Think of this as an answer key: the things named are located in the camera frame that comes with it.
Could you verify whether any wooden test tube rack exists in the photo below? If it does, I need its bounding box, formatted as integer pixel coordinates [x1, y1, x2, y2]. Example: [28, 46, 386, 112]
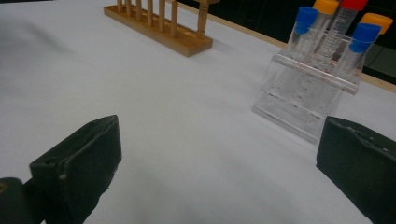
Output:
[103, 0, 220, 58]

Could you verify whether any white table sheet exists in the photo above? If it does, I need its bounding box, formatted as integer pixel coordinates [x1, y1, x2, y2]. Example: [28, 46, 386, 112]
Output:
[0, 0, 396, 224]

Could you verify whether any orange cap test tube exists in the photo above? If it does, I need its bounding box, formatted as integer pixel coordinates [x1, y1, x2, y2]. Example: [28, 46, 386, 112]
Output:
[358, 12, 394, 63]
[298, 0, 340, 62]

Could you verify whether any blue cap test tube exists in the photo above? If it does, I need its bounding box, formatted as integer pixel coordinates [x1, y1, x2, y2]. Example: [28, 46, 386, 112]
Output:
[334, 22, 382, 80]
[284, 7, 319, 63]

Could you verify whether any clear acrylic test tube rack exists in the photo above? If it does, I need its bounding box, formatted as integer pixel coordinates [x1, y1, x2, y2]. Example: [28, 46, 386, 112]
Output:
[251, 32, 368, 145]

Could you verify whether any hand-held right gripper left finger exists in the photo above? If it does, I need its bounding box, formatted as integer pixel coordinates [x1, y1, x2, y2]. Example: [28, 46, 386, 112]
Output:
[29, 114, 122, 224]

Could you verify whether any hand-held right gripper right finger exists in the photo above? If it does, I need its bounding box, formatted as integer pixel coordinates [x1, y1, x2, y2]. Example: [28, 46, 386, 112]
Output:
[316, 116, 396, 224]

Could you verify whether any red cap test tube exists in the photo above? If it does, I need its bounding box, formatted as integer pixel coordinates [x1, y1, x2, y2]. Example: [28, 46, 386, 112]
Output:
[316, 0, 369, 68]

